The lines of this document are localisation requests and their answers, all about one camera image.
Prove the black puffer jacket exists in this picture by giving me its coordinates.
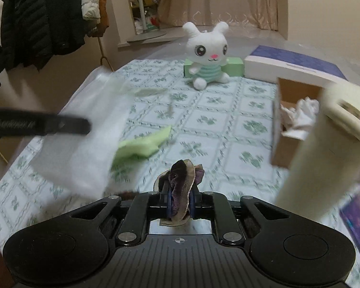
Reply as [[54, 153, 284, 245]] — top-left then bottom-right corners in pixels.
[[0, 0, 85, 86]]

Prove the white bunny plush toy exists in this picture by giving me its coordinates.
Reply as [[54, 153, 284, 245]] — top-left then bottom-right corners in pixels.
[[183, 22, 229, 90]]

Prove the beige curtain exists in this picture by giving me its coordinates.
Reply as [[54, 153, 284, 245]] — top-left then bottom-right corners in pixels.
[[157, 0, 278, 30]]

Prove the light green small box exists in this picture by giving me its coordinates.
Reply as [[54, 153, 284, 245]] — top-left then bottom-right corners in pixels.
[[183, 57, 244, 78]]

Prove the brown fuzzy scrunchie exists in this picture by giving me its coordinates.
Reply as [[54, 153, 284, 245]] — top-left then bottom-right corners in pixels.
[[101, 191, 139, 238]]

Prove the light green cloth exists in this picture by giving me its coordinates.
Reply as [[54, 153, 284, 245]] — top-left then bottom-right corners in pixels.
[[112, 126, 172, 164]]

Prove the green floral tablecloth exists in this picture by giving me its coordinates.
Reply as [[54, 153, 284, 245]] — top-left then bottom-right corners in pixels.
[[0, 60, 287, 248]]

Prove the purple velvet scrunchie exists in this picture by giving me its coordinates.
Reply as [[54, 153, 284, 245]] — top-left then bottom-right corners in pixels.
[[153, 159, 205, 228]]

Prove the brown cardboard box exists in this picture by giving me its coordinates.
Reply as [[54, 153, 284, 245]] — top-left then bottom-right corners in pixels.
[[271, 78, 322, 168]]

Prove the cream thermos bottle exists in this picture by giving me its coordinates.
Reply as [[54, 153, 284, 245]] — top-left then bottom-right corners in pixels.
[[274, 82, 360, 221]]

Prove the metal coat rack stand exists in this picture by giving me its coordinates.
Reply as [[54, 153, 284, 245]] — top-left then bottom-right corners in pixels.
[[97, 37, 114, 72]]

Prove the white blue flat box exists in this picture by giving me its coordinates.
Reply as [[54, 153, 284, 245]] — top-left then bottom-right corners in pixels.
[[244, 46, 347, 87]]

